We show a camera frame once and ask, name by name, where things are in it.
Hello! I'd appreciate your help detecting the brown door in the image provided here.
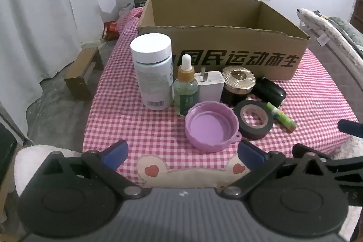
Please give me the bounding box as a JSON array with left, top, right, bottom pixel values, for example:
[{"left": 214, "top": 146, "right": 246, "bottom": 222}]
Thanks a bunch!
[{"left": 350, "top": 0, "right": 363, "bottom": 33}]

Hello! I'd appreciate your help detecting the white plastic bottle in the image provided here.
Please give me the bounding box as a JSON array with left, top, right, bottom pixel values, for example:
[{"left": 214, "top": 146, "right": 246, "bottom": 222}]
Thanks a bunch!
[{"left": 130, "top": 34, "right": 174, "bottom": 111}]

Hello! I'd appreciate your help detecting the green dropper bottle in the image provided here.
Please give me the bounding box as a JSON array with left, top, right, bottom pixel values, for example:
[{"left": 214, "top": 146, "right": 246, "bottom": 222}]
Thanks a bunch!
[{"left": 173, "top": 54, "right": 199, "bottom": 117}]

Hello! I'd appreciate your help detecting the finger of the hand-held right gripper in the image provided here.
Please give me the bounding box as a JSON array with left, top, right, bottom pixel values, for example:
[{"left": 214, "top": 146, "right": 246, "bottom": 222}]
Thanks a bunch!
[
  {"left": 338, "top": 120, "right": 363, "bottom": 135},
  {"left": 292, "top": 143, "right": 363, "bottom": 175}
]

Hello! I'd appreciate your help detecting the purple plastic lid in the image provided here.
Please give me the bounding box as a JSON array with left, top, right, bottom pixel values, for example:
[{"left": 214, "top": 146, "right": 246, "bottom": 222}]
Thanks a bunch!
[{"left": 185, "top": 102, "right": 242, "bottom": 152}]

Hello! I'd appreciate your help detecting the wooden stool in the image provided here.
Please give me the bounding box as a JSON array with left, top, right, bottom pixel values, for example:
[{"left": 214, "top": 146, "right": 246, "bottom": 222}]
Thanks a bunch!
[{"left": 64, "top": 46, "right": 104, "bottom": 101}]

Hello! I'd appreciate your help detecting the dark jar with gold lid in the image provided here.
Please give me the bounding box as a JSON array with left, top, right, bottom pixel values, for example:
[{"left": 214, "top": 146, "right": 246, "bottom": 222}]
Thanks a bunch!
[{"left": 221, "top": 66, "right": 257, "bottom": 108}]

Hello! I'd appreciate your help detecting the black tape roll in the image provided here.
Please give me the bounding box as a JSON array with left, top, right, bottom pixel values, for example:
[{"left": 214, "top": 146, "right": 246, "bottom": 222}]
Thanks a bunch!
[{"left": 234, "top": 100, "right": 274, "bottom": 140}]

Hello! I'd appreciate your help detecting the white fluffy towel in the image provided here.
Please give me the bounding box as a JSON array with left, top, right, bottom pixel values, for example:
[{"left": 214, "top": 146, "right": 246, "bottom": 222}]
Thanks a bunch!
[{"left": 14, "top": 144, "right": 83, "bottom": 197}]

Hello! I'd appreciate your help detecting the grey-green cloth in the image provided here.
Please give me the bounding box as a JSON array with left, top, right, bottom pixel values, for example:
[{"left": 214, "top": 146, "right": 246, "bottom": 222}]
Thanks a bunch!
[{"left": 326, "top": 17, "right": 363, "bottom": 47}]

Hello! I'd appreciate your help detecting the red snack packet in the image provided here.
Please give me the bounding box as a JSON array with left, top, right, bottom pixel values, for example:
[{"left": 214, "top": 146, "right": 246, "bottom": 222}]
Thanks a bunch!
[{"left": 103, "top": 21, "right": 120, "bottom": 41}]

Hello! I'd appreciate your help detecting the brown cardboard box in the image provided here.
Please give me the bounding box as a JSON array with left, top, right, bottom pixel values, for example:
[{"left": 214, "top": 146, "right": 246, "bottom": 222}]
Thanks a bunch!
[{"left": 138, "top": 0, "right": 311, "bottom": 81}]

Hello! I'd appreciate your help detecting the cream fluffy blanket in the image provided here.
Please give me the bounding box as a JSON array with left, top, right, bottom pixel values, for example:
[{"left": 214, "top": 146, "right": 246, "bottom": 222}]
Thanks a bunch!
[{"left": 296, "top": 7, "right": 363, "bottom": 72}]

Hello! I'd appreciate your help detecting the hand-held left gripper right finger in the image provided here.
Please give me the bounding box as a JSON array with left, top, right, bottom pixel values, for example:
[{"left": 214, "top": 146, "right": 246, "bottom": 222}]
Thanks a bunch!
[{"left": 221, "top": 140, "right": 332, "bottom": 199}]

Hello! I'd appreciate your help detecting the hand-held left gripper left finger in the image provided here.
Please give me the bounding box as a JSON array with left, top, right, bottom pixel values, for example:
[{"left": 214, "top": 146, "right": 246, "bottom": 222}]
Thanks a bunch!
[{"left": 37, "top": 140, "right": 146, "bottom": 200}]

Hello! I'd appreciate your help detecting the white curtain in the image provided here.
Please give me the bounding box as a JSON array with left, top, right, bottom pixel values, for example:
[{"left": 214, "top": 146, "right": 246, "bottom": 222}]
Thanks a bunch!
[{"left": 0, "top": 0, "right": 117, "bottom": 123}]

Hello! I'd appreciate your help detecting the white charger plug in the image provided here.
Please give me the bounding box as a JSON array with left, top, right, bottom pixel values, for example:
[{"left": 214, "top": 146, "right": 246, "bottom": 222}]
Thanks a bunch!
[{"left": 194, "top": 67, "right": 225, "bottom": 103}]

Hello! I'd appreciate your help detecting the black case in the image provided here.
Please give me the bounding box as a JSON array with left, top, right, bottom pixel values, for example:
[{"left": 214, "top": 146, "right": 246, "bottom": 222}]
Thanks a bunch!
[{"left": 251, "top": 77, "right": 287, "bottom": 108}]

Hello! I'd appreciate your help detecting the green glue stick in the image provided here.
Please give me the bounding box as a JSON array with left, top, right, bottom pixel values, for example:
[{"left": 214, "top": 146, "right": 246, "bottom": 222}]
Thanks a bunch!
[{"left": 266, "top": 102, "right": 297, "bottom": 132}]

